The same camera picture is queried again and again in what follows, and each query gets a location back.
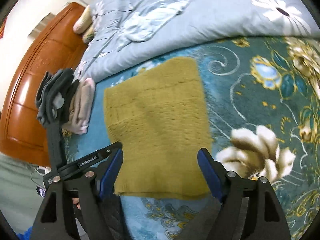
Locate blue floral duvet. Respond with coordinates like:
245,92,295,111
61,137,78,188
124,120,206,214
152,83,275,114
75,0,314,82

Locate folded beige pink garment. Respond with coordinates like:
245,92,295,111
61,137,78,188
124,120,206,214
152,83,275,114
65,77,96,134

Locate white power adapter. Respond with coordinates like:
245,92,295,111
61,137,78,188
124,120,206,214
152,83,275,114
31,166,50,177

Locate cream floral pillow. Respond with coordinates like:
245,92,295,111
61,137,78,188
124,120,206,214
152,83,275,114
73,5,93,34
82,26,97,43

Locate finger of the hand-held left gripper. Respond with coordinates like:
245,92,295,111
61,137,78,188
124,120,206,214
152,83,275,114
46,110,67,173
99,141,123,162

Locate wooden headboard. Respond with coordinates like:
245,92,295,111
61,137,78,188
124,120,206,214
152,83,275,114
0,2,89,167

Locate light blue garment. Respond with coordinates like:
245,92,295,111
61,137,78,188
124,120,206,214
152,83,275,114
117,0,192,52

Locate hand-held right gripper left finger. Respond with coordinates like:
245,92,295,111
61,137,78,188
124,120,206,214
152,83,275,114
29,148,130,240

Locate teal floral bed sheet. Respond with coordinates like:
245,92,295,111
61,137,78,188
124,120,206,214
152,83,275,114
61,34,320,240

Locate olive green knitted sweater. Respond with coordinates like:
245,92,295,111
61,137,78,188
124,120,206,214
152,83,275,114
103,57,213,201

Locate folded dark grey garment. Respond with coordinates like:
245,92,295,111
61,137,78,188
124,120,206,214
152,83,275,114
35,68,79,128

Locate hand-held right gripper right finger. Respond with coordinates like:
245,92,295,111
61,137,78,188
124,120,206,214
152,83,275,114
190,148,292,240

